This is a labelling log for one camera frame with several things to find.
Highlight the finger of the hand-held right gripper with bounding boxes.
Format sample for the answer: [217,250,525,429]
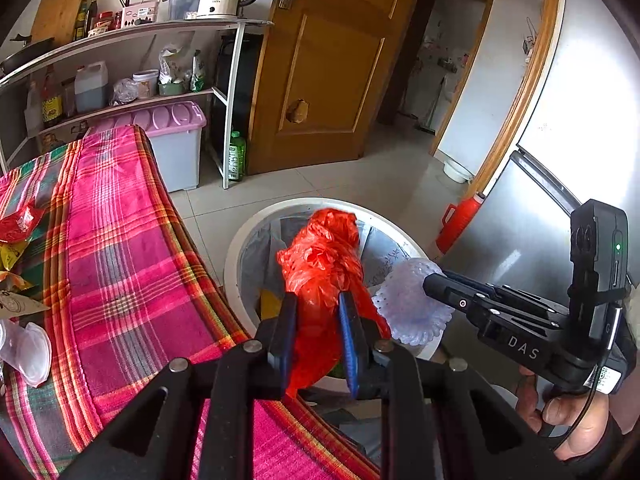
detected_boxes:
[441,269,568,311]
[422,272,570,332]

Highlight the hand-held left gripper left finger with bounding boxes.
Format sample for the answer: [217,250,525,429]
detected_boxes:
[59,292,301,480]

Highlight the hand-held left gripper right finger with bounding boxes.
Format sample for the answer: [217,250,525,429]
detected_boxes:
[339,291,576,480]

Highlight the white paper doily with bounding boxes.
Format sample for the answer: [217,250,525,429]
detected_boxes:
[372,258,453,347]

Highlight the red plastic bag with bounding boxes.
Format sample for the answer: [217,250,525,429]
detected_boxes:
[276,207,393,402]

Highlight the white round bin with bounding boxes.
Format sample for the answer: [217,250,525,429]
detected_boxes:
[223,196,453,392]

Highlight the yellow red snack packet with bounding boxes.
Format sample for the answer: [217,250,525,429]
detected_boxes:
[0,240,31,274]

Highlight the person's right hand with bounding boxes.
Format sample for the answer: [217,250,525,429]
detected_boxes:
[516,365,617,462]

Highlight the red thermos flask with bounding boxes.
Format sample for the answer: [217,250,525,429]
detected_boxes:
[436,192,487,255]

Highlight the white paper sheet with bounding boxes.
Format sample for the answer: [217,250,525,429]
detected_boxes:
[360,230,427,287]

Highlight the white basin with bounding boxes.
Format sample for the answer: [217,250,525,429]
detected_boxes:
[443,159,474,184]

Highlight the pink plaid tablecloth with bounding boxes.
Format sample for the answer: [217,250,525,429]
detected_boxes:
[0,125,381,480]

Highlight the green plastic bottle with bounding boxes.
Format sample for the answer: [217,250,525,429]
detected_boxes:
[227,131,248,183]

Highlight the silver refrigerator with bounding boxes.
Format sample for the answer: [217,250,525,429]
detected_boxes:
[439,0,640,313]

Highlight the pink lid storage box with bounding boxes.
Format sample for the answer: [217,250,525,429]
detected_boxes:
[87,101,208,194]

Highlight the wooden door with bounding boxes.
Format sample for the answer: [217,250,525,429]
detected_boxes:
[247,0,432,177]

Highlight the black appliance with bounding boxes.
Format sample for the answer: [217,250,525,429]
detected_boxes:
[209,34,264,167]

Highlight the clear plastic cup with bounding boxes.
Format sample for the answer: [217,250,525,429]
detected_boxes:
[0,319,53,389]

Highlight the beige paper scrap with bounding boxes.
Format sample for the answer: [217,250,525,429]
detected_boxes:
[0,289,51,320]

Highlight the orange snack wrapper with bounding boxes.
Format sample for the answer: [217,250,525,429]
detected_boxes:
[0,270,36,294]

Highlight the green white food bag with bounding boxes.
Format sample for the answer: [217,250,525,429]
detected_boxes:
[190,51,207,92]

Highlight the white plastic tub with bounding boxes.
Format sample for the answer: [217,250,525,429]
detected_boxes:
[132,70,160,100]

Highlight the crumpled clear plastic bag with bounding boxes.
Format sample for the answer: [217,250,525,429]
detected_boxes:
[110,79,139,106]

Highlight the white plastic food bag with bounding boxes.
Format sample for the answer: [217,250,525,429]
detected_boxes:
[158,45,194,86]

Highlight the plastic jug of dark liquid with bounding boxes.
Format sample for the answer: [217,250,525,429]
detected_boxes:
[74,61,110,113]

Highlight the brown jar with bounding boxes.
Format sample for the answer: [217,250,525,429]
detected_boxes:
[62,77,77,119]

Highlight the yellow label sauce bottle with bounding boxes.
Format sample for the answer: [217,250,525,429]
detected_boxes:
[41,65,64,129]

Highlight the white metal shelf rack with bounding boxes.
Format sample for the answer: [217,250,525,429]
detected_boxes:
[0,18,275,191]

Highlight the clear liquid bottle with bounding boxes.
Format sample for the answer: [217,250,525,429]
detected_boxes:
[25,82,44,137]

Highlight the clear plastic container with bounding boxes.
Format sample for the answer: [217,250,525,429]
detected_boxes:
[165,0,203,20]

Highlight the pink utensil holder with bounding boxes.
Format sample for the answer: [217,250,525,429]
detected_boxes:
[115,0,161,29]

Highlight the black frying pan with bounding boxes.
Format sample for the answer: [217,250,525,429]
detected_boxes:
[0,34,55,77]

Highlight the wooden cutting board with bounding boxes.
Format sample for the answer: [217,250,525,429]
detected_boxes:
[31,0,95,46]

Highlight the light wooden door frame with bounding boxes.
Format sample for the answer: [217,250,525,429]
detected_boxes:
[465,0,567,202]

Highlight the dark wooden doorway frame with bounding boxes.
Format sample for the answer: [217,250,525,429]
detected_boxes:
[376,0,497,161]

